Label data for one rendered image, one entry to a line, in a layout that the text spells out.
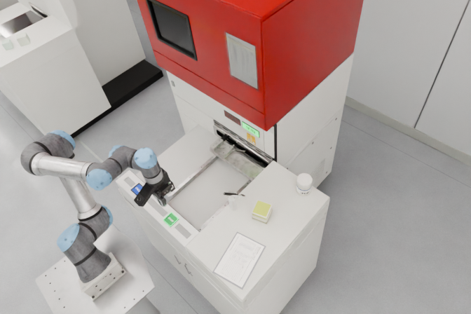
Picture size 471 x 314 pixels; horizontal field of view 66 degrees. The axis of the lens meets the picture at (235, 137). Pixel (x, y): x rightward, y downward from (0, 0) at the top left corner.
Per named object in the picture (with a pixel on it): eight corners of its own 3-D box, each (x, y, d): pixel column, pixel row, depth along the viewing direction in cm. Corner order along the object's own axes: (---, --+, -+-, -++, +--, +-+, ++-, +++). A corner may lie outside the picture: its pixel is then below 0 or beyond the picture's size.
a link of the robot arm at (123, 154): (99, 154, 136) (124, 161, 133) (118, 139, 145) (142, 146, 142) (103, 171, 140) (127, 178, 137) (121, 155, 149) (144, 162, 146)
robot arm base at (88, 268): (85, 287, 157) (71, 270, 155) (79, 278, 170) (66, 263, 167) (114, 261, 164) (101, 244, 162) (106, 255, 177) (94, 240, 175)
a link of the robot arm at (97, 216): (80, 243, 173) (23, 144, 152) (102, 223, 185) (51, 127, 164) (99, 244, 168) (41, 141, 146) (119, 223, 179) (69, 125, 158)
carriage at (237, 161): (219, 142, 215) (219, 139, 212) (267, 175, 197) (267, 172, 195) (209, 151, 211) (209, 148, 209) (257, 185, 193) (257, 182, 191)
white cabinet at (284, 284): (214, 192, 293) (198, 124, 231) (315, 271, 246) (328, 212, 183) (153, 250, 266) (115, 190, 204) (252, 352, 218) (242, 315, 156)
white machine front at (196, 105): (180, 108, 241) (166, 59, 211) (277, 172, 201) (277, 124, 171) (176, 110, 240) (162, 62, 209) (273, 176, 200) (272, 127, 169)
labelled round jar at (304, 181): (301, 181, 179) (303, 170, 172) (313, 189, 176) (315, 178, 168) (293, 190, 176) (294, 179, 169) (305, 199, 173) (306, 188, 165)
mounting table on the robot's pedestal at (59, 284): (89, 362, 161) (77, 356, 151) (48, 288, 184) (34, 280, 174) (170, 287, 179) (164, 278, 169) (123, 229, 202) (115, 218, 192)
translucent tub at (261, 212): (258, 206, 172) (257, 198, 167) (272, 212, 170) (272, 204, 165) (251, 219, 168) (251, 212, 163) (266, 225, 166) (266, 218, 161)
